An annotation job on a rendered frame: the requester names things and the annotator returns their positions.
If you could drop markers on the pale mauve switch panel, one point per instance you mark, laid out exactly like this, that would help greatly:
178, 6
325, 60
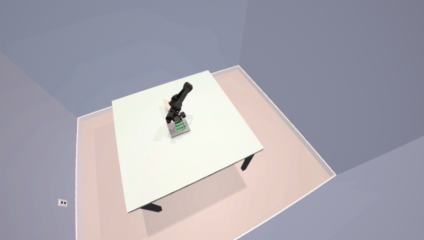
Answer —
176, 129

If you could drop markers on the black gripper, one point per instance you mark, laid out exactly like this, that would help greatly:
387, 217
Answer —
182, 114

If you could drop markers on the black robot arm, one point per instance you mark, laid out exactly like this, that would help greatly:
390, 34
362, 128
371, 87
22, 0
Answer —
176, 103

